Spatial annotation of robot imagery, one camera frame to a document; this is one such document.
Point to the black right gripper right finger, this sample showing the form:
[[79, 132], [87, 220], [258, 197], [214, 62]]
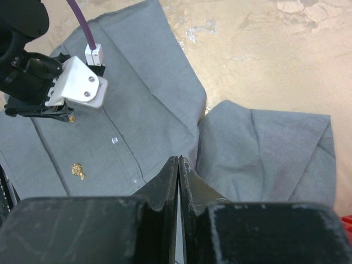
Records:
[[216, 230]]

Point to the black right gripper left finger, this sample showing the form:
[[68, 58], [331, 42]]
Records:
[[140, 228]]

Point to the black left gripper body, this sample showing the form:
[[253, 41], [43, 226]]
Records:
[[27, 81]]

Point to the gold brooch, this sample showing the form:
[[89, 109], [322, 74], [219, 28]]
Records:
[[78, 171]]

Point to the grey button-up shirt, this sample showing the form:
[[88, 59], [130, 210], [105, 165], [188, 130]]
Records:
[[152, 112]]

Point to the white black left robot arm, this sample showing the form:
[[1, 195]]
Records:
[[25, 21]]

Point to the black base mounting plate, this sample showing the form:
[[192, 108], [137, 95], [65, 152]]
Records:
[[8, 196]]

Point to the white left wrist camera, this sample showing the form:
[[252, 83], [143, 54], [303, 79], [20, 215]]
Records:
[[77, 86]]

